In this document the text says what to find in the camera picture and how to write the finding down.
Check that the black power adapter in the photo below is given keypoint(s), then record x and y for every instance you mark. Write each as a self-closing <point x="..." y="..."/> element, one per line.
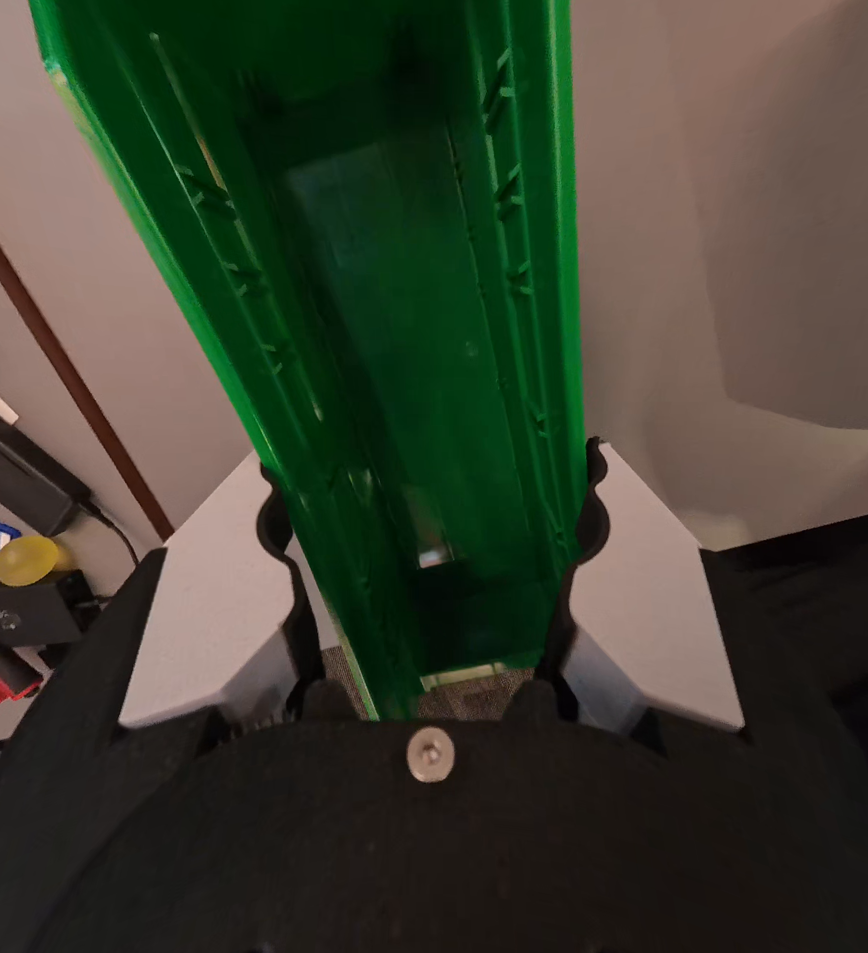
<point x="28" y="610"/>

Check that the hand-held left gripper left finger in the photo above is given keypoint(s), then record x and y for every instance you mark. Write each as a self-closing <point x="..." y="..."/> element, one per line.
<point x="203" y="610"/>

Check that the small blue card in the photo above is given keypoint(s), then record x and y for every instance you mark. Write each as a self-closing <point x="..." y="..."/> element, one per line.
<point x="6" y="536"/>

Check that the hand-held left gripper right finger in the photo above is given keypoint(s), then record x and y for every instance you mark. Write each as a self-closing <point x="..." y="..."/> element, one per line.
<point x="649" y="610"/>

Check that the black charger box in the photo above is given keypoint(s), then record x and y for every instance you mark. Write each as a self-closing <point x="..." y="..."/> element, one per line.
<point x="9" y="461"/>

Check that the green plastic bin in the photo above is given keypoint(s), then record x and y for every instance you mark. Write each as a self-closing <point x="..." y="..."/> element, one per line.
<point x="404" y="298"/>

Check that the yellow rubber ball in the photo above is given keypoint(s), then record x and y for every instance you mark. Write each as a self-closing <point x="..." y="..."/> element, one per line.
<point x="28" y="562"/>

